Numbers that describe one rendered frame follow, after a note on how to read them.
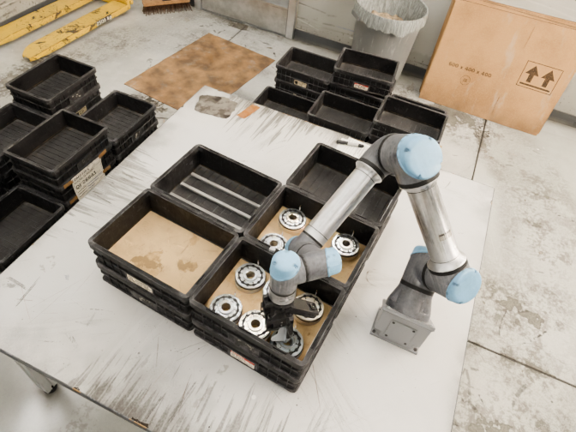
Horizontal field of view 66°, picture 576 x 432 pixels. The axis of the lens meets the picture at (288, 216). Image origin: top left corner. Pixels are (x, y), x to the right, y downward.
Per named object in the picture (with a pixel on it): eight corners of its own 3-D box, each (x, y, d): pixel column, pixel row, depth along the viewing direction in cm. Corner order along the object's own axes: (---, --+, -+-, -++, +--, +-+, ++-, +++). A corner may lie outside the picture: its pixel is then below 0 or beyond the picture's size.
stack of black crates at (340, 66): (386, 117, 337) (404, 63, 303) (373, 142, 316) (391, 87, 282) (333, 100, 346) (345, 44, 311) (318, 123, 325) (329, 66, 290)
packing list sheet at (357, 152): (405, 157, 223) (405, 156, 222) (393, 186, 208) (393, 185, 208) (343, 135, 229) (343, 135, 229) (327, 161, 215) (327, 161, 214)
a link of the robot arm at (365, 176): (375, 124, 138) (273, 245, 134) (395, 124, 128) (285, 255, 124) (398, 150, 143) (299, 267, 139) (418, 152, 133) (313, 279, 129)
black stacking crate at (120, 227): (239, 255, 160) (240, 236, 152) (189, 318, 142) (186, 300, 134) (152, 208, 170) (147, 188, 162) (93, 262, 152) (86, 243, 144)
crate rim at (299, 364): (345, 293, 143) (347, 289, 142) (303, 371, 125) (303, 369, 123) (241, 238, 153) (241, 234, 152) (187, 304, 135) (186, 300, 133)
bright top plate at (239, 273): (270, 271, 152) (270, 270, 151) (256, 294, 146) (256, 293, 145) (244, 259, 154) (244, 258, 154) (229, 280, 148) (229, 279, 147)
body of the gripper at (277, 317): (260, 313, 133) (261, 288, 125) (287, 307, 136) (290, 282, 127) (266, 334, 128) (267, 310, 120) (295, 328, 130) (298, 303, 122)
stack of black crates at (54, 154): (82, 169, 271) (62, 107, 237) (123, 187, 265) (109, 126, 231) (32, 213, 246) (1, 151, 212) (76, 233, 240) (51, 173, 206)
